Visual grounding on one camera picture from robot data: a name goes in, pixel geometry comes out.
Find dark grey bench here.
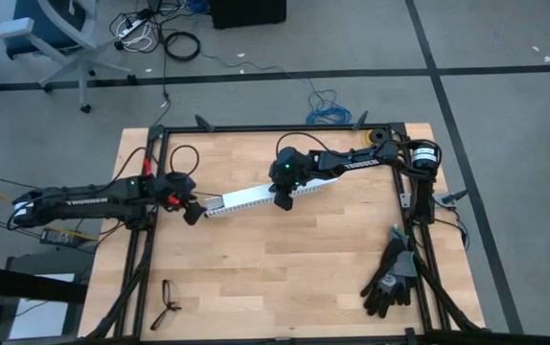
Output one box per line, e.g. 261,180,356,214
0,246,95,345

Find white power strip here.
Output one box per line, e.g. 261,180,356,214
117,11,151,39

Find black cable coil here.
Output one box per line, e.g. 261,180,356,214
163,31,202,62

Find black floor cable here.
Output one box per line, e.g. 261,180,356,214
149,28,173,128

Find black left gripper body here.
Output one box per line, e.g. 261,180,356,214
173,191,208,226

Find blue cable coil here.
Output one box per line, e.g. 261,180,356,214
305,79,353,126

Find black eyeglasses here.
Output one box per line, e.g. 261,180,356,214
149,279,183,332

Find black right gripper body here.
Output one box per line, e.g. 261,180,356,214
269,180,305,212

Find large black box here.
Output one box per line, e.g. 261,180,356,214
208,0,287,30

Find black grey work glove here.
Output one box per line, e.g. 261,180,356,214
388,224,421,308
359,237,413,318

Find office chair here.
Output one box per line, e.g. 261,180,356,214
0,0,137,114

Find white slotted cable duct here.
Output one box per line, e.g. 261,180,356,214
202,177,341,219

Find black aluminium rig frame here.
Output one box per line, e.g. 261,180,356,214
82,110,492,345

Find yellow wire spool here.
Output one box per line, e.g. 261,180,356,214
363,127,389,150

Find black power adapter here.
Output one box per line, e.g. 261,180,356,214
39,228,82,246

